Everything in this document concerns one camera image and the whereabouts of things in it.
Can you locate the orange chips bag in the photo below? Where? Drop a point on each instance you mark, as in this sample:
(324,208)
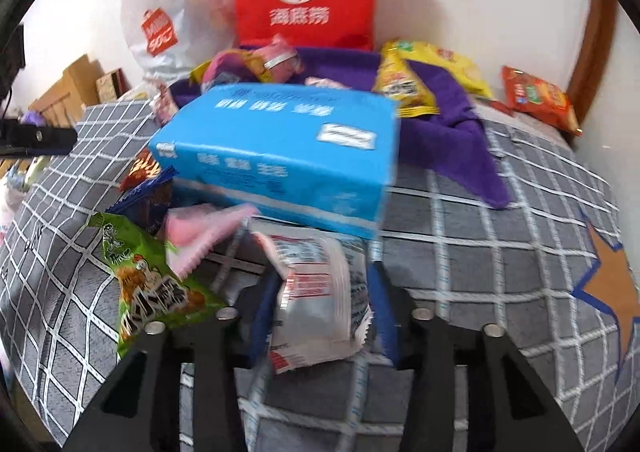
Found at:
(542,99)

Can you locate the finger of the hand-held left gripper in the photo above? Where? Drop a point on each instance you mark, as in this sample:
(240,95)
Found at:
(40,139)
(11,54)

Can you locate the yellow triangular snack packet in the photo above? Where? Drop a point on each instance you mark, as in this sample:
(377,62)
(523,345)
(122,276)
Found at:
(402,84)

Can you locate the small blue snack packet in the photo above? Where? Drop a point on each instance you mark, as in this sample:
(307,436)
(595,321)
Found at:
(150,207)

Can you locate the wooden headboard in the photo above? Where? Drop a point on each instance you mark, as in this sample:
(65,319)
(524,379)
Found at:
(65,87)

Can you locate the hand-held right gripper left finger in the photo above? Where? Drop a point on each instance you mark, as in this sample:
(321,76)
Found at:
(261,327)

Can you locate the white red-print snack packet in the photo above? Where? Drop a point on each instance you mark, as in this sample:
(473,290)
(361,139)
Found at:
(320,302)

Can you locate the purple cloth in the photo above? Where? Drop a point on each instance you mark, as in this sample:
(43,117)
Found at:
(450,142)

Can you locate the yellow chips bag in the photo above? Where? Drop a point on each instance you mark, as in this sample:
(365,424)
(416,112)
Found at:
(450,64)

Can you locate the green snack packet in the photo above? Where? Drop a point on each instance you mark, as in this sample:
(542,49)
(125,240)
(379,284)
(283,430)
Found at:
(150,292)

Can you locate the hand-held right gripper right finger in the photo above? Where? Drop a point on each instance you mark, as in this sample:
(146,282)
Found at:
(387,327)

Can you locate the patterned book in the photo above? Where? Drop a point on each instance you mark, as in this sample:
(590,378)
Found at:
(107,82)

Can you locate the blue tissue pack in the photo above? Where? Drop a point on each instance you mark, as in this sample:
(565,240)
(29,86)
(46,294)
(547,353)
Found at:
(280,147)

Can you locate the white plastic bag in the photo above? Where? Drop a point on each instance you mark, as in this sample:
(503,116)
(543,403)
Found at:
(165,7)

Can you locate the pale pink snack packet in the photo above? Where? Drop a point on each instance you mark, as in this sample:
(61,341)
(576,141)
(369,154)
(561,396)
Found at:
(325,82)

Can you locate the brown wooden door frame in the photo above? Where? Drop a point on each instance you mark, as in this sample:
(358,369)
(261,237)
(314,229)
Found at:
(595,47)

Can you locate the pink sachet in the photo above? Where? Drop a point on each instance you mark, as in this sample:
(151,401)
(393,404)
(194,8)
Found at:
(200,232)

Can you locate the red snack packet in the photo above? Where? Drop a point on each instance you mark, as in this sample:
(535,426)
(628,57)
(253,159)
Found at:
(145,167)

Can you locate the pink yellow snack packet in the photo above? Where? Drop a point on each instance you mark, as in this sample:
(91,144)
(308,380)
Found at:
(225,67)

